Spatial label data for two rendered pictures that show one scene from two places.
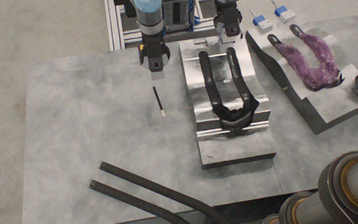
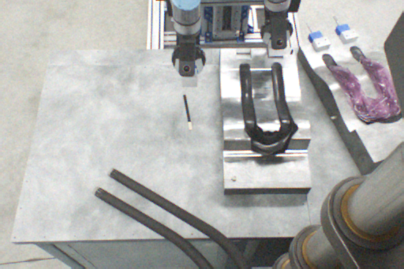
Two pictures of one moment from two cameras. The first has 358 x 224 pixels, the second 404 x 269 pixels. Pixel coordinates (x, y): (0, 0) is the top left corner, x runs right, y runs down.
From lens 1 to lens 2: 0.10 m
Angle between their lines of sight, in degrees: 4
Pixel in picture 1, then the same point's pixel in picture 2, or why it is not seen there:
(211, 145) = (237, 169)
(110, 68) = (140, 68)
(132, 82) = (161, 87)
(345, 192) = (343, 215)
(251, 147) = (282, 177)
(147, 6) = (184, 3)
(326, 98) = (379, 135)
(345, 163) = (349, 187)
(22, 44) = (50, 31)
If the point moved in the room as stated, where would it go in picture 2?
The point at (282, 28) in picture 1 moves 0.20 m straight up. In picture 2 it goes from (341, 49) to (359, 9)
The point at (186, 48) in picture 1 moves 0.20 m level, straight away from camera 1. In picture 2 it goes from (226, 57) to (234, 13)
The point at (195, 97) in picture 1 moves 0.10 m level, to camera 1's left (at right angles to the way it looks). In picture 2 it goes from (227, 111) to (196, 108)
